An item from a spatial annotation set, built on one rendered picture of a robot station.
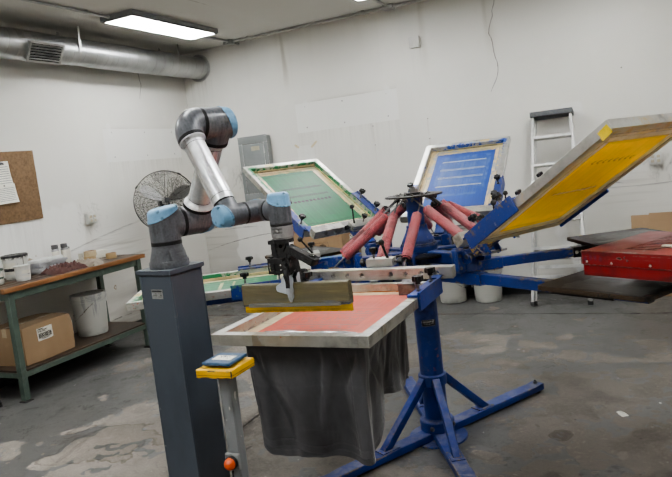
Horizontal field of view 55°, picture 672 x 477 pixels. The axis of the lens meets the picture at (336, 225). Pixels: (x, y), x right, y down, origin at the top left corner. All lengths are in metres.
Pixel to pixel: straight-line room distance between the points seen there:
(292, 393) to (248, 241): 5.59
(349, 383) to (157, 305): 0.81
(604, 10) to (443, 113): 1.71
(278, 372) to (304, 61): 5.39
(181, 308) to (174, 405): 0.38
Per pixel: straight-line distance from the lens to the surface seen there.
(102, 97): 7.11
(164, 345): 2.58
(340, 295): 2.09
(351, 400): 2.21
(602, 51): 6.53
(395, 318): 2.21
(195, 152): 2.25
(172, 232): 2.51
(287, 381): 2.28
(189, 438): 2.64
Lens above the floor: 1.53
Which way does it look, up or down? 6 degrees down
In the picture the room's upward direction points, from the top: 7 degrees counter-clockwise
